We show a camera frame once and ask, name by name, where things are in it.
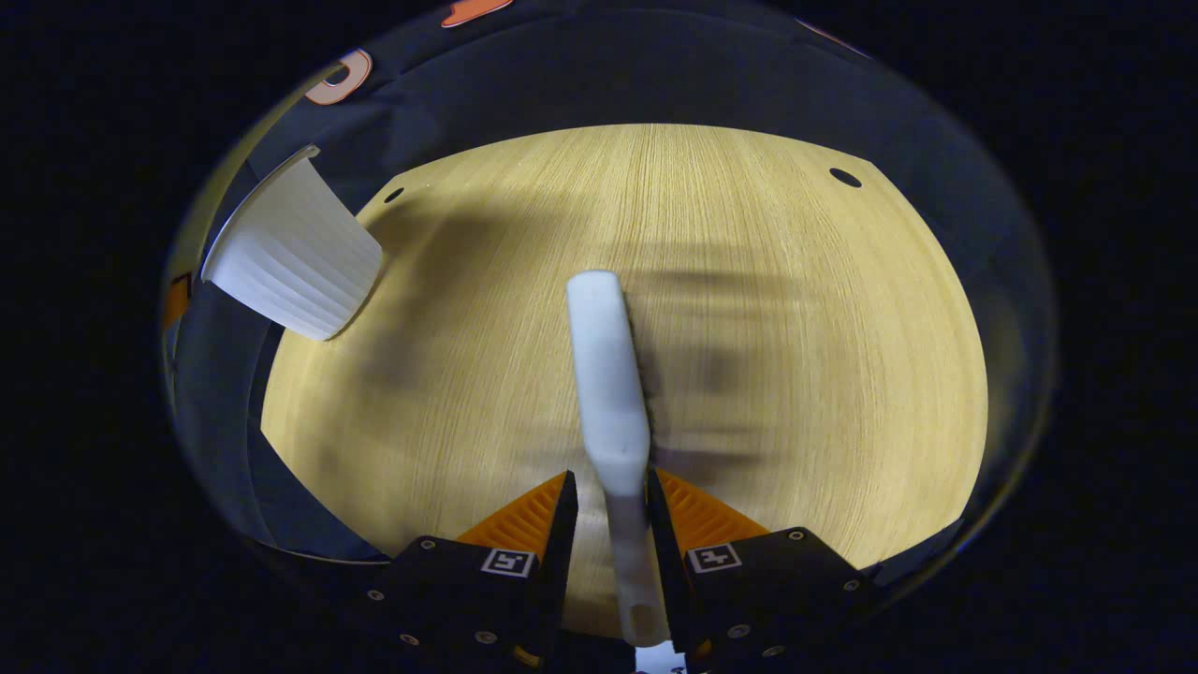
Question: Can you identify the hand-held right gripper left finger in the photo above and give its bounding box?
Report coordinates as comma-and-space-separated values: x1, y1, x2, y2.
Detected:
358, 470, 579, 671

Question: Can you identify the small white broom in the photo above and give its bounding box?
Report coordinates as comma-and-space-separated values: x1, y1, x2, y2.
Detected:
565, 270, 672, 648

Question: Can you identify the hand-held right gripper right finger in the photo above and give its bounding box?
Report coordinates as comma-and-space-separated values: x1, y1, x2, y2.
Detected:
645, 467, 883, 671

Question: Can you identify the white ribbed garbage bin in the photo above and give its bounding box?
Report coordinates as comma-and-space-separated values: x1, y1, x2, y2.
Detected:
200, 144, 386, 343

